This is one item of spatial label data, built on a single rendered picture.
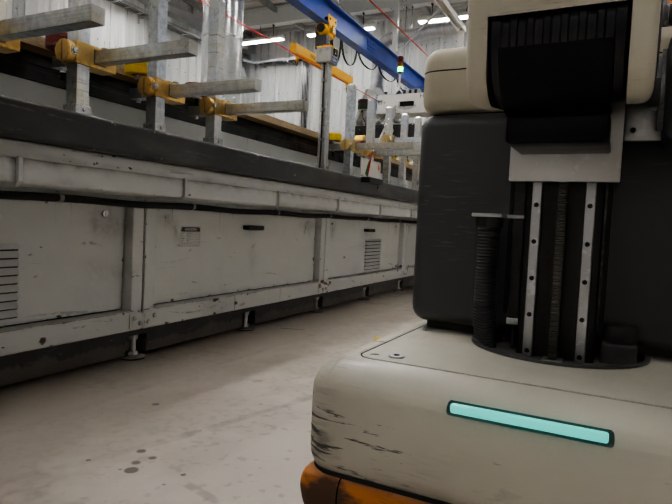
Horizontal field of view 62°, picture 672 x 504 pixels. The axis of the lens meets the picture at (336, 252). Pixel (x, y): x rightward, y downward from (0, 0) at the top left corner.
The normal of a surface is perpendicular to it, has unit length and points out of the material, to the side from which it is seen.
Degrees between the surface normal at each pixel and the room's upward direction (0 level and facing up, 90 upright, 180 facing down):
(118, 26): 90
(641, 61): 104
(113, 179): 90
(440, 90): 90
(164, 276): 90
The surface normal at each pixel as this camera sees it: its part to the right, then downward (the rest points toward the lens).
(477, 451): -0.46, 0.03
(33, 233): 0.90, 0.07
